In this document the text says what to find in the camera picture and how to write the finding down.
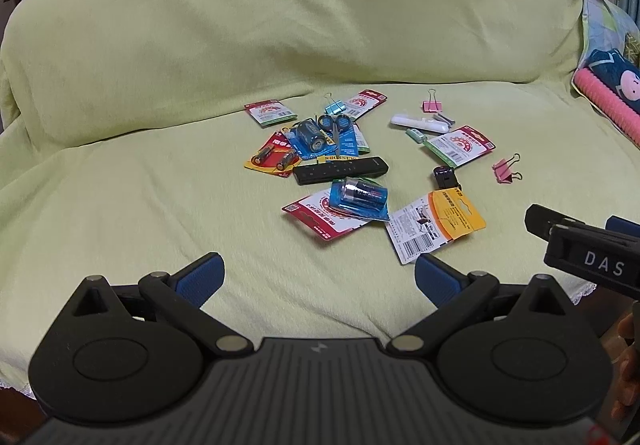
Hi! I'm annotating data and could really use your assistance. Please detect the black small clip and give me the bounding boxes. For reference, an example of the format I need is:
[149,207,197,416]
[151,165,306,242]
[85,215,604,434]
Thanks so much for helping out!
[433,166,462,190]

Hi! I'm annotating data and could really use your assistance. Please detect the navy cartoon blanket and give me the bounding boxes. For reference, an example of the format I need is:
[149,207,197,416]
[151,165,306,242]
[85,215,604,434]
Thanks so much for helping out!
[586,49,640,114]

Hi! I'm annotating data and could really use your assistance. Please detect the green red card right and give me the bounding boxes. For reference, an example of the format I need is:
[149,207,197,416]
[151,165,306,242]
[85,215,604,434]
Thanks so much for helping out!
[422,126,496,169]

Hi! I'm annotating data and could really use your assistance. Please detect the pink binder clip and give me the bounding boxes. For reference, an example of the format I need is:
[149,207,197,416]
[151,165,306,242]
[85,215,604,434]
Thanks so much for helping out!
[491,153,523,184]
[422,89,442,114]

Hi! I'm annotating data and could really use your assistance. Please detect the red white card rear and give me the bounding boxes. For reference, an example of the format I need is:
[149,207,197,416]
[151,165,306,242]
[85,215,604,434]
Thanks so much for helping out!
[344,89,387,121]

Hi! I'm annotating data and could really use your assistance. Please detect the black remote control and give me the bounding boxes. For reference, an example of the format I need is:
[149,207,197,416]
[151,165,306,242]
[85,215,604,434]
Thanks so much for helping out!
[293,157,388,185]

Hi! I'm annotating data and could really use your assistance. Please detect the pink folded blanket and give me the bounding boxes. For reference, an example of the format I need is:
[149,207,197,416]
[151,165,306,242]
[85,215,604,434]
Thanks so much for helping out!
[573,68,640,146]

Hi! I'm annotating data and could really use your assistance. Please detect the pink binder clip rear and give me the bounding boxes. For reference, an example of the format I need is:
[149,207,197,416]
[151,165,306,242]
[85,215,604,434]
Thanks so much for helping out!
[422,89,442,114]

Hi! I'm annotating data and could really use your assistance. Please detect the pink binder clip right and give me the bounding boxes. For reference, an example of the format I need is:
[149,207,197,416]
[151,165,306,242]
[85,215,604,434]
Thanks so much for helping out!
[491,153,523,184]

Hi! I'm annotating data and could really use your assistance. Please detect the blue battery pack rear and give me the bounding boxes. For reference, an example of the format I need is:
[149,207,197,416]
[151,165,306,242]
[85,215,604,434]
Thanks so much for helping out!
[281,118,324,160]

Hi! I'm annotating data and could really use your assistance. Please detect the green sofa cover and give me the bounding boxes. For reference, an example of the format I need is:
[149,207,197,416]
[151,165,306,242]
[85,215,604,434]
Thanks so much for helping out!
[1,0,639,390]

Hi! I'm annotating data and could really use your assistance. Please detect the blue battery blister pack front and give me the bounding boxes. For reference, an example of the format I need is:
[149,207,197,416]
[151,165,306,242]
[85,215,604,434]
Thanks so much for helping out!
[329,178,390,222]

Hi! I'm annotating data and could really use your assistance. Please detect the green zigzag cushion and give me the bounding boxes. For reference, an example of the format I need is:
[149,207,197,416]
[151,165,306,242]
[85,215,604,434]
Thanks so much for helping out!
[624,32,640,68]

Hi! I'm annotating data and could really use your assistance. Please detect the red white card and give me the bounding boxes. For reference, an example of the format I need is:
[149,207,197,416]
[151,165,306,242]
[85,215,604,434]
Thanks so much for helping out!
[344,89,387,121]
[282,188,369,241]

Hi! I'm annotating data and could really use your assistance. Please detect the blue binder clip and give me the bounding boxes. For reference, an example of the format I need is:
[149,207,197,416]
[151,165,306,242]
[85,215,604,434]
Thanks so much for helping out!
[324,92,346,116]

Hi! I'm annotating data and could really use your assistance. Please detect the red yellow battery pack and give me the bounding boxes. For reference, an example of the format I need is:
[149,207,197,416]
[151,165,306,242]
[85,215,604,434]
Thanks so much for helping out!
[244,131,302,178]

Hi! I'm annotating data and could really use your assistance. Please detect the blue yellow scissors card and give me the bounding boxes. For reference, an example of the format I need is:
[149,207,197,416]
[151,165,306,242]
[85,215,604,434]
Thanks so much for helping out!
[300,124,370,160]

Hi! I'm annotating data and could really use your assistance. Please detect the patchwork quilt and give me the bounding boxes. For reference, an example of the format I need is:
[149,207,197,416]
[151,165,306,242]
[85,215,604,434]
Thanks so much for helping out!
[570,0,639,98]

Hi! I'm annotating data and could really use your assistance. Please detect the green red card left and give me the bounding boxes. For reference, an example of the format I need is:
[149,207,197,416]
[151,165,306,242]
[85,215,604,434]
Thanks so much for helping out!
[244,100,297,128]

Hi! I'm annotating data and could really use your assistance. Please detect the white stick device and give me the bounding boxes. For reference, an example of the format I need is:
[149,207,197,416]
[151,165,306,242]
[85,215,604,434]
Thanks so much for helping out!
[390,115,449,134]

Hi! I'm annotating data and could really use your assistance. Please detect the green red card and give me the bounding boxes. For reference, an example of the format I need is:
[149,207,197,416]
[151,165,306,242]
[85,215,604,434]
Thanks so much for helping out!
[244,100,297,128]
[422,126,496,169]

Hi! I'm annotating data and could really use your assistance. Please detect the orange white hook package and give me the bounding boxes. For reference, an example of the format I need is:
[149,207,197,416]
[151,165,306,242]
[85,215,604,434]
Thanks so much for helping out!
[385,187,486,265]

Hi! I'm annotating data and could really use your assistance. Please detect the red white card front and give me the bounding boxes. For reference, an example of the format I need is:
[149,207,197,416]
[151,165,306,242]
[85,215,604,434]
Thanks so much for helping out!
[282,188,369,241]

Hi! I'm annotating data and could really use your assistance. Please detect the blue handled scissors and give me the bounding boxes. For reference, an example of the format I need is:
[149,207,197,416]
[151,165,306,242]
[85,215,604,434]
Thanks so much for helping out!
[318,114,352,157]

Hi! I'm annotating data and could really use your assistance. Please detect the person's right hand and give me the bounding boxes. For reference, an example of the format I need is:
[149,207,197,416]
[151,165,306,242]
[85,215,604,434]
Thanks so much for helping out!
[611,314,639,421]

